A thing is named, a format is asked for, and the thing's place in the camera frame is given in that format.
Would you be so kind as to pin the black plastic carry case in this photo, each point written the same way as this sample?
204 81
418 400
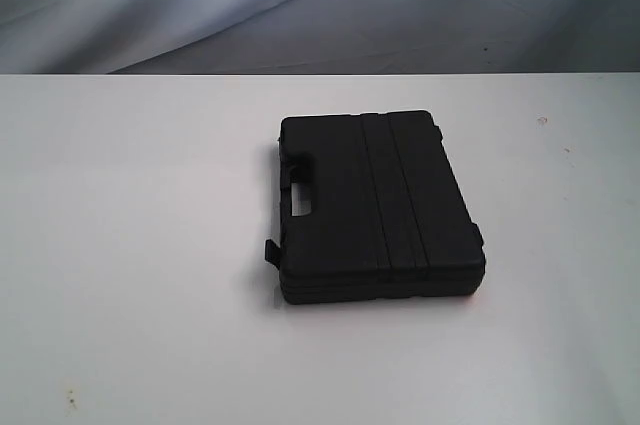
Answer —
370 209

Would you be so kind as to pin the white backdrop cloth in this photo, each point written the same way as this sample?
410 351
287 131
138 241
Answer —
318 36

